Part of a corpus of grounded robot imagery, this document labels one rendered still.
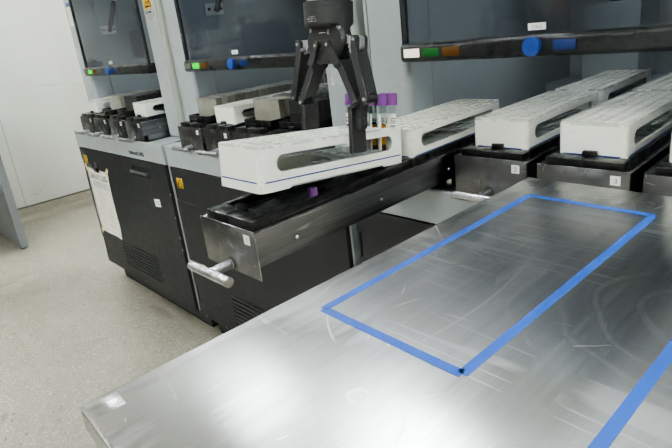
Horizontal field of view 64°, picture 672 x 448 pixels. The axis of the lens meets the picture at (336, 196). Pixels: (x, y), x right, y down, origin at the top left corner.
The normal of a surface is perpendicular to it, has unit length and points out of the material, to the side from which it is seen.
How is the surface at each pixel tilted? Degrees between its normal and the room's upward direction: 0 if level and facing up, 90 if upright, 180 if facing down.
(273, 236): 90
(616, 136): 90
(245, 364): 0
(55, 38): 90
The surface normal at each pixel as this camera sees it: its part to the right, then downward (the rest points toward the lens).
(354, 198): 0.69, 0.14
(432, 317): -0.11, -0.95
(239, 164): -0.72, 0.18
